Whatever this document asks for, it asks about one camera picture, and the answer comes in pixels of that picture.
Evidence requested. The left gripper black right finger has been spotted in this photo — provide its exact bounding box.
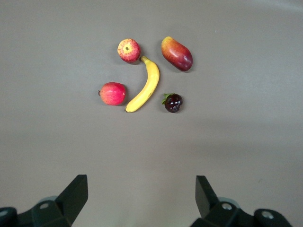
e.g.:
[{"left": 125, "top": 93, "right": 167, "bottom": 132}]
[{"left": 190, "top": 175, "right": 294, "bottom": 227}]

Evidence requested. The yellow banana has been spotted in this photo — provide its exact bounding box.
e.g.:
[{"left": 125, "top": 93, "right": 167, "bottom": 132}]
[{"left": 125, "top": 56, "right": 160, "bottom": 113}]

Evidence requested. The red pomegranate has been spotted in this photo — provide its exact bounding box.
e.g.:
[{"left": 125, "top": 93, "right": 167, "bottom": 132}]
[{"left": 98, "top": 81, "right": 126, "bottom": 106}]

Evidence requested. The red yellow mango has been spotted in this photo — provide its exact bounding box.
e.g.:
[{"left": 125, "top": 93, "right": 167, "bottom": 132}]
[{"left": 161, "top": 36, "right": 193, "bottom": 72}]

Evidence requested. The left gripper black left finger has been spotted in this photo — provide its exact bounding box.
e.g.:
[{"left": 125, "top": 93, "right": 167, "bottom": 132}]
[{"left": 0, "top": 174, "right": 89, "bottom": 227}]

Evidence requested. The dark red plum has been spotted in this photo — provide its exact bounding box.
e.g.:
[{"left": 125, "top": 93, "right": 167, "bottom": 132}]
[{"left": 161, "top": 93, "right": 183, "bottom": 114}]

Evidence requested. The red yellow streaked apple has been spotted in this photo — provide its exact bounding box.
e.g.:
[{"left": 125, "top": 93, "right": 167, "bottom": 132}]
[{"left": 117, "top": 38, "right": 142, "bottom": 64}]

